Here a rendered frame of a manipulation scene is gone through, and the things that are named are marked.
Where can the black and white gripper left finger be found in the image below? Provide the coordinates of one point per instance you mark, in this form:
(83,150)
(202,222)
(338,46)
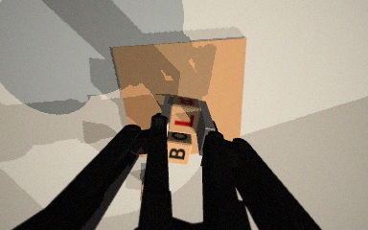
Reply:
(83,202)

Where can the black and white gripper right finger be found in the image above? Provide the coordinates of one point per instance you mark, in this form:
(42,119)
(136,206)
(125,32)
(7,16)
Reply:
(267,199)

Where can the tan square mat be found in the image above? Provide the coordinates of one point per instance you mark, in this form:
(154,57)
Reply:
(210,71)

